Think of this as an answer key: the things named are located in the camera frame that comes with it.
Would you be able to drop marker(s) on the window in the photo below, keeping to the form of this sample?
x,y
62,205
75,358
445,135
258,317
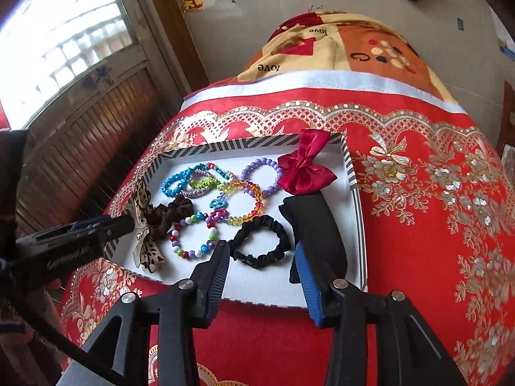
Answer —
x,y
60,40

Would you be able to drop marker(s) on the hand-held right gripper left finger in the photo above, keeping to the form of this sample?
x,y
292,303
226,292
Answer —
x,y
215,289

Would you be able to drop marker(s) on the striped cardboard box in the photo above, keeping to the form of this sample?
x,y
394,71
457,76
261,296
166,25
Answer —
x,y
261,285

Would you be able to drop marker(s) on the red hanging decoration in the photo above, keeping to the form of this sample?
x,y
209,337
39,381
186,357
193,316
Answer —
x,y
4,114

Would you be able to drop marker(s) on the brown scrunchie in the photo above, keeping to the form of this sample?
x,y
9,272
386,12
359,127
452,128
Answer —
x,y
173,209

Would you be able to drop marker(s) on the leopard print bow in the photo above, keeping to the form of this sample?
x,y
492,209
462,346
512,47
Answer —
x,y
151,255

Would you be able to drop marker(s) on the red embroidered tablecloth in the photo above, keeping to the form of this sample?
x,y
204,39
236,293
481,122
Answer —
x,y
422,249

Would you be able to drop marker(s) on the brown wooden post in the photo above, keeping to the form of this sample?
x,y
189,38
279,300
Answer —
x,y
177,28

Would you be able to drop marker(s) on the black hair clip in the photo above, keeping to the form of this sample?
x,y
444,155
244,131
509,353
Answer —
x,y
318,233

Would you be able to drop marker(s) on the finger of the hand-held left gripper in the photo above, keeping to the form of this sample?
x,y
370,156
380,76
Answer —
x,y
90,222
116,227

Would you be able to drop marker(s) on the black scrunchie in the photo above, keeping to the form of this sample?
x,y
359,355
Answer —
x,y
261,260

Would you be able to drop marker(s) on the printed blanket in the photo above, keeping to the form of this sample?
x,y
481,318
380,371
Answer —
x,y
342,40

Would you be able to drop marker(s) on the red satin bow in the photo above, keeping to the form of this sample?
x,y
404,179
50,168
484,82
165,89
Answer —
x,y
305,169

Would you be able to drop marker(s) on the slatted wooden panel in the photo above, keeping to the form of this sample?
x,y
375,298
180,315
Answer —
x,y
100,128

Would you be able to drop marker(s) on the wooden chair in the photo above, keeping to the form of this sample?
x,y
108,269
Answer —
x,y
507,108

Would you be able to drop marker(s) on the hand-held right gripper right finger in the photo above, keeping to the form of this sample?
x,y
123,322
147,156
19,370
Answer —
x,y
309,289

